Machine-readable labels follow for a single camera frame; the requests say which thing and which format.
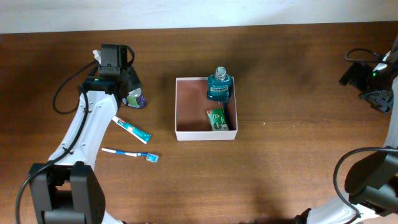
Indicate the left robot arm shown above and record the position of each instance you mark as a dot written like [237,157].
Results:
[65,188]

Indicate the teal mouthwash bottle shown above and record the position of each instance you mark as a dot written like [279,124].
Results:
[219,85]

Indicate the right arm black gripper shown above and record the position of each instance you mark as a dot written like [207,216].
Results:
[384,102]

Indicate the blue white toothbrush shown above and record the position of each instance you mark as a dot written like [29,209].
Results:
[148,156]

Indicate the blue disposable razor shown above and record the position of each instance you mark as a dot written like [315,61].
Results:
[225,105]

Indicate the green white toothpaste tube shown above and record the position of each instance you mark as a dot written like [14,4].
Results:
[137,133]

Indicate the purple foam soap pump bottle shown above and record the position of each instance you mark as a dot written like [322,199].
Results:
[135,99]

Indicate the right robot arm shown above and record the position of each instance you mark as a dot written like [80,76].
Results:
[371,183]

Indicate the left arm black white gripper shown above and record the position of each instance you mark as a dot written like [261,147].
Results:
[135,81]

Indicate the pink white box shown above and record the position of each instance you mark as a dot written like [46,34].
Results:
[191,106]

